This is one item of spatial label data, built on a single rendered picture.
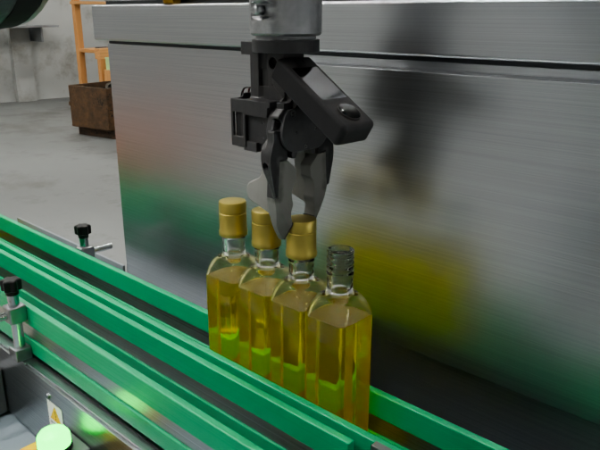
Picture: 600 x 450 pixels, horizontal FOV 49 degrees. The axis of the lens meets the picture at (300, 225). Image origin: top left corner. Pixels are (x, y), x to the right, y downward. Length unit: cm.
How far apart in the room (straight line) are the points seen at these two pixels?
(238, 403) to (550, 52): 51
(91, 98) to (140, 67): 677
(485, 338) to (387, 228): 17
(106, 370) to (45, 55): 1126
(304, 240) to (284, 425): 21
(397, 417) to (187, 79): 62
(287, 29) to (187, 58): 43
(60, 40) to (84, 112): 416
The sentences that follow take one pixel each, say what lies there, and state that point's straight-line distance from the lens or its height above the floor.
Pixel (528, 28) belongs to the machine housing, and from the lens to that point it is 70.
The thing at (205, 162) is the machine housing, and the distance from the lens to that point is 109.
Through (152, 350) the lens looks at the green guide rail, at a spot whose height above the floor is 94.
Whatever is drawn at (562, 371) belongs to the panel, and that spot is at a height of 102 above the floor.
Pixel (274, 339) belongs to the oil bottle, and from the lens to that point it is 78.
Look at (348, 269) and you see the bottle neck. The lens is 70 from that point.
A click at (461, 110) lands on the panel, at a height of 128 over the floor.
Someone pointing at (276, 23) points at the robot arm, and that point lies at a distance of 68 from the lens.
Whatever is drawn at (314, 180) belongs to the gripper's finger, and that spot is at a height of 120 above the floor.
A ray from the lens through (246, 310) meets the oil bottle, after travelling 80.
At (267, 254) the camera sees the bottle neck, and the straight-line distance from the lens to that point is 78.
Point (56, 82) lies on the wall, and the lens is 1214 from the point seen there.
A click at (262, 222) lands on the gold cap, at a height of 115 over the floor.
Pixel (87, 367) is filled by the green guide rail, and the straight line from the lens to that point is 96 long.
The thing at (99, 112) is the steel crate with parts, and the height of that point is 31.
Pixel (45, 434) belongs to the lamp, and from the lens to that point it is 97.
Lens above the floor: 138
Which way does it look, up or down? 18 degrees down
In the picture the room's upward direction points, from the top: straight up
